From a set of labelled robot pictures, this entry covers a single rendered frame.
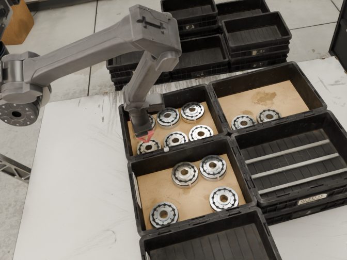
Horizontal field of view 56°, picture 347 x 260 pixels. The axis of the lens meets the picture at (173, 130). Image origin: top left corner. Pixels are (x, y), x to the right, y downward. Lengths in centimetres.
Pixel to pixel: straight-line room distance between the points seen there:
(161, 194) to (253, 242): 37
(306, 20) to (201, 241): 269
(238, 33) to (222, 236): 162
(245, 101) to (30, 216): 106
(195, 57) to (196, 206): 145
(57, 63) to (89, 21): 311
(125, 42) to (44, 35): 325
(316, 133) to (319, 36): 196
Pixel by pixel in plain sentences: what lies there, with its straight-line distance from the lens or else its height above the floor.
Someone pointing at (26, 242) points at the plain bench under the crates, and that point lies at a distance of 153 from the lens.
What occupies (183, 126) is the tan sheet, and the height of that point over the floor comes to 83.
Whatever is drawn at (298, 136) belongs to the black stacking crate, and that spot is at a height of 83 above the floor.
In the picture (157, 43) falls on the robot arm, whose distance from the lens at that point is 68.
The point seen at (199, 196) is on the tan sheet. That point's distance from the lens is 124.
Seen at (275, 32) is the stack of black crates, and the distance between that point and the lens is 248.
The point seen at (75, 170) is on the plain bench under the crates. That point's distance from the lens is 160.
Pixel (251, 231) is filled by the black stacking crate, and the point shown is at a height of 83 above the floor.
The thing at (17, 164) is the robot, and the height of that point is 64.
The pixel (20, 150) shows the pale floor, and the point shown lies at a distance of 283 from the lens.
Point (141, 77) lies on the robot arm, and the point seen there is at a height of 137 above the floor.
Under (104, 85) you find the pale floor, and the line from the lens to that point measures 300.
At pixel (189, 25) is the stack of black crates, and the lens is 253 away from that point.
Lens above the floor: 194
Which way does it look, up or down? 51 degrees down
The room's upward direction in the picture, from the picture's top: 12 degrees counter-clockwise
